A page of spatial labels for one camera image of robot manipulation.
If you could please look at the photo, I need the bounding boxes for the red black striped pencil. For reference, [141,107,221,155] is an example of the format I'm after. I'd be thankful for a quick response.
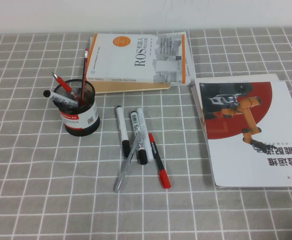
[79,48,90,106]

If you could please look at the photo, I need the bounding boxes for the tan cover book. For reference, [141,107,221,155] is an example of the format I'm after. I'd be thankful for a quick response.
[90,36,171,95]

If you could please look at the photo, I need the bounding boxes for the black marker with white label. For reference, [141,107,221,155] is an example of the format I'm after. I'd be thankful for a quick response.
[129,110,148,165]

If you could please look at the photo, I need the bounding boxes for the white grey marker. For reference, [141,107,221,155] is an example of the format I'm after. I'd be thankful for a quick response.
[136,107,154,162]

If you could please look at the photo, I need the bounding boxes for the red black marker pen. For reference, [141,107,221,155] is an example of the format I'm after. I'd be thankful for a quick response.
[148,132,171,190]

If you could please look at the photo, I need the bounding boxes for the grey checked tablecloth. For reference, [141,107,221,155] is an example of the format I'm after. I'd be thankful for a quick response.
[0,26,292,240]

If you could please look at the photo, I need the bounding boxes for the white orange ROS book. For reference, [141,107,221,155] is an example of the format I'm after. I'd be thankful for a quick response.
[85,33,187,85]

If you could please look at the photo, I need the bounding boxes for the black mesh pen holder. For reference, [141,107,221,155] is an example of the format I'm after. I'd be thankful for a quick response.
[53,78,101,137]

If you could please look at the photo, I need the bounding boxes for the red ballpoint pen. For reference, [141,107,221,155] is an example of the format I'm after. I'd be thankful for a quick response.
[51,71,80,102]

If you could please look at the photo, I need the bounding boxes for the white marker with black cap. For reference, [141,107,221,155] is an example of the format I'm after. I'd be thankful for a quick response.
[115,105,131,158]
[43,89,79,108]

